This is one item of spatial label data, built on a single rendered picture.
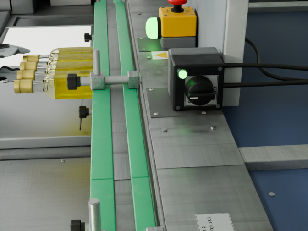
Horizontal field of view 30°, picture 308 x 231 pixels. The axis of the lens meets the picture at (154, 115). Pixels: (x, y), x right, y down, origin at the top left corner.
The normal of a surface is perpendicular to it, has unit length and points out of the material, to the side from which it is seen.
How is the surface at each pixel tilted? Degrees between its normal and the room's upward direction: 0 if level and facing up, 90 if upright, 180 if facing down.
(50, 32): 90
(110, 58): 90
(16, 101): 90
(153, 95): 90
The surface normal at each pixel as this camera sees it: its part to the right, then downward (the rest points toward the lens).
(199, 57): 0.00, -0.89
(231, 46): 0.08, 0.53
